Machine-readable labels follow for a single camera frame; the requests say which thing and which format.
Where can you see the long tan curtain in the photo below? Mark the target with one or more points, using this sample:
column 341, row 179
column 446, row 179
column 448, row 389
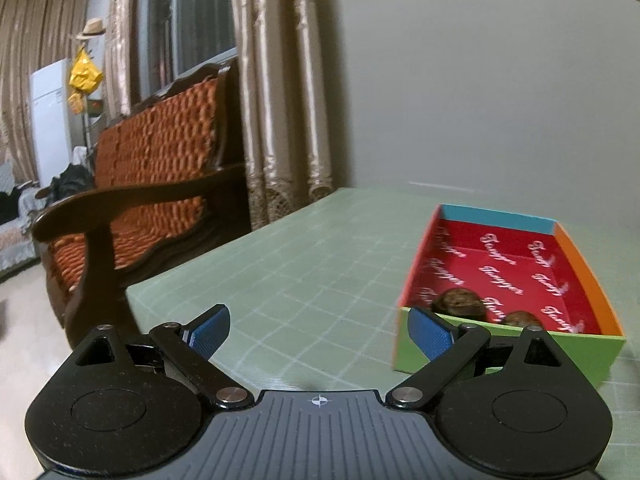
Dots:
column 30, row 25

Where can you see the window with dark frame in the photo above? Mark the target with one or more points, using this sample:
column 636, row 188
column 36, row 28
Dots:
column 190, row 20

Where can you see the straw hat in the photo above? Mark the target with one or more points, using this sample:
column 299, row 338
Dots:
column 92, row 27

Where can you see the wooden sofa with orange cushion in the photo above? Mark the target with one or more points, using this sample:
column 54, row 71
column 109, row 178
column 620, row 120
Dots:
column 160, row 160

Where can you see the white refrigerator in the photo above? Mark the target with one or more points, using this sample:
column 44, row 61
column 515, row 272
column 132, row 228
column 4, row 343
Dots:
column 47, row 125

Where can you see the green checked tablecloth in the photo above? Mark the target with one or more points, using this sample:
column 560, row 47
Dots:
column 325, row 270

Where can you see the colourful cardboard box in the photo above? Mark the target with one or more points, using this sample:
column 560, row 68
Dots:
column 500, row 260

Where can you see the grey covered sofa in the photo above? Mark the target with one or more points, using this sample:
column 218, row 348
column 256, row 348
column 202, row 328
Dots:
column 15, row 240

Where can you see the narrow beige curtain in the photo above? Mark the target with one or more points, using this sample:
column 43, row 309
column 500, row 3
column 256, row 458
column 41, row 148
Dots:
column 122, row 35

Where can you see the dark brown round fruit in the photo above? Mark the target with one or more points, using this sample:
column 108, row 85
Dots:
column 457, row 302
column 522, row 319

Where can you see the small yellow bag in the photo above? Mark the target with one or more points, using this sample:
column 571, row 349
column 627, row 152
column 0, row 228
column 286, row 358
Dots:
column 76, row 102

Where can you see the shiny beige curtain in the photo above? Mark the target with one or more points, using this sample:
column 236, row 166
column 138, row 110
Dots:
column 280, row 85

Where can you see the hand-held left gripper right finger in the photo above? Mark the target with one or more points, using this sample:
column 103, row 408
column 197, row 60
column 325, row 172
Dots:
column 427, row 332

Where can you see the coat rack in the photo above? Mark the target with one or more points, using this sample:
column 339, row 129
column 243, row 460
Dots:
column 86, row 130

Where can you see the white cloth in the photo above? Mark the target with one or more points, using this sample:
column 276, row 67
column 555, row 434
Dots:
column 79, row 155

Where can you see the black bag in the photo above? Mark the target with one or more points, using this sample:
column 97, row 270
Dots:
column 72, row 180

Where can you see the large yellow bag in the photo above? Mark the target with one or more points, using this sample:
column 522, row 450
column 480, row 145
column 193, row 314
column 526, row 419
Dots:
column 85, row 75

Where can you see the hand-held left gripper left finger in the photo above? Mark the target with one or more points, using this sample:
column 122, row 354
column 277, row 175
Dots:
column 212, row 330

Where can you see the small red green box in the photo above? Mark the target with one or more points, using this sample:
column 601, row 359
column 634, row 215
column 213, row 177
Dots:
column 95, row 105

